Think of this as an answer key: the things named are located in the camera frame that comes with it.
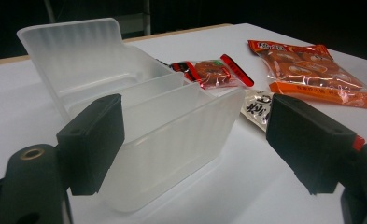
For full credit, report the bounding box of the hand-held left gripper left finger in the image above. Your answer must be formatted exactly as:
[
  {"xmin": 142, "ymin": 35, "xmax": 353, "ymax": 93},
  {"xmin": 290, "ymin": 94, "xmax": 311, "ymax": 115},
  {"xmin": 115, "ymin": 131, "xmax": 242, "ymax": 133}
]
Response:
[{"xmin": 56, "ymin": 92, "xmax": 125, "ymax": 196}]

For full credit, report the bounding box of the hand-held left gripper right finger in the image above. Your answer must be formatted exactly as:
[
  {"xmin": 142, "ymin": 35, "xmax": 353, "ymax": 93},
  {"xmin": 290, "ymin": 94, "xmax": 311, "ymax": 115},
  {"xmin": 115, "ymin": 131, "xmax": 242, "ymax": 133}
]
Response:
[{"xmin": 265, "ymin": 92, "xmax": 366, "ymax": 196}]

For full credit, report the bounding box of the large orange snack bag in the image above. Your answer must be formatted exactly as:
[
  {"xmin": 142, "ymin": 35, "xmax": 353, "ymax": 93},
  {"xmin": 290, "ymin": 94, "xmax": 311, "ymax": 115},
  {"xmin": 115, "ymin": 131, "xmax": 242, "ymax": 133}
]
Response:
[{"xmin": 247, "ymin": 39, "xmax": 367, "ymax": 111}]

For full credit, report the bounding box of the translucent plastic storage box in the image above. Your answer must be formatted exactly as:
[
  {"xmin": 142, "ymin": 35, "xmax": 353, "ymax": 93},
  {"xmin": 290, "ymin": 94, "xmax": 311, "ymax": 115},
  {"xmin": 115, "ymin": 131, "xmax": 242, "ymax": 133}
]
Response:
[{"xmin": 17, "ymin": 17, "xmax": 247, "ymax": 214}]

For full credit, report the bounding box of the small red snack packet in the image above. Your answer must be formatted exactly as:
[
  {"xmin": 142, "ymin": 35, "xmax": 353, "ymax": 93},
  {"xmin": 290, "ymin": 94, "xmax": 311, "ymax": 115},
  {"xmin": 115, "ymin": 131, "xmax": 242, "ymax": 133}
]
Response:
[{"xmin": 169, "ymin": 53, "xmax": 255, "ymax": 91}]

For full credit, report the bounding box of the white spouted sauce pouch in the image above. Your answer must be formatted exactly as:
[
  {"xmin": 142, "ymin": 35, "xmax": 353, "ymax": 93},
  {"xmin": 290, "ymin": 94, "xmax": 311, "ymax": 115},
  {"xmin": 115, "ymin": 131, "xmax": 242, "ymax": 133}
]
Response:
[{"xmin": 240, "ymin": 89, "xmax": 275, "ymax": 133}]

